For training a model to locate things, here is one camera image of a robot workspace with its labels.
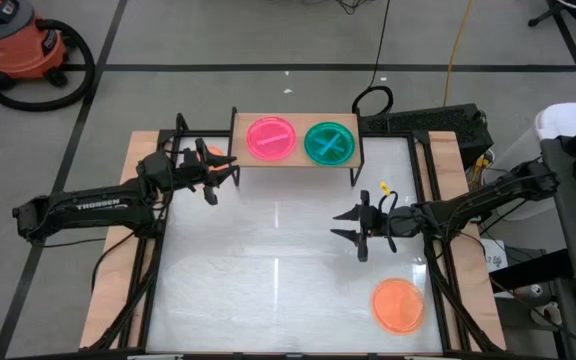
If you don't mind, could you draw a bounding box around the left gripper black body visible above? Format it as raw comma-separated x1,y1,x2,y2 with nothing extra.
171,138,218,206

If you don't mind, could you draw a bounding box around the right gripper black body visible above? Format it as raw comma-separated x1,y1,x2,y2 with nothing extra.
357,189,394,262

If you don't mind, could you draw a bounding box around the orange translucent plastic plate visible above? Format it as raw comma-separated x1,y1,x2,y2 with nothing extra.
201,145,227,174
370,277,427,335

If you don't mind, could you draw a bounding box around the pink translucent plastic plate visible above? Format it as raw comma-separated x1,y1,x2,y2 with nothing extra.
245,115,298,161

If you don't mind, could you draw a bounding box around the green translucent plastic plate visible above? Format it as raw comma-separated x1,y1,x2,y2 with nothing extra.
303,121,357,167

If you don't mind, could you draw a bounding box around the black computer case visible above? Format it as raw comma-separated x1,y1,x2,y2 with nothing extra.
360,103,494,169

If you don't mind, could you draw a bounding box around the white round bin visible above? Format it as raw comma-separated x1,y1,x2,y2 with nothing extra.
490,102,576,221

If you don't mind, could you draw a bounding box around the orange shop vacuum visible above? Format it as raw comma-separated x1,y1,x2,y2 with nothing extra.
0,0,68,90

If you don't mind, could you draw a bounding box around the wooden shelf with black frame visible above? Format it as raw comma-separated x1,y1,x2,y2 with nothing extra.
228,106,365,188

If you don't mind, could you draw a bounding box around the black table frame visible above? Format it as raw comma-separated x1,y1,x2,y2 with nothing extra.
87,112,507,354

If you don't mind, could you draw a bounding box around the black cable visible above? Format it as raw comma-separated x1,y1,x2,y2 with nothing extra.
351,0,394,116

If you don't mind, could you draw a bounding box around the black vacuum hose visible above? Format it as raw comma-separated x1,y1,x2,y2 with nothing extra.
0,18,96,112

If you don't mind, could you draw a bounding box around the yellow cable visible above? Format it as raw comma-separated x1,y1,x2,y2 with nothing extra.
442,0,475,107

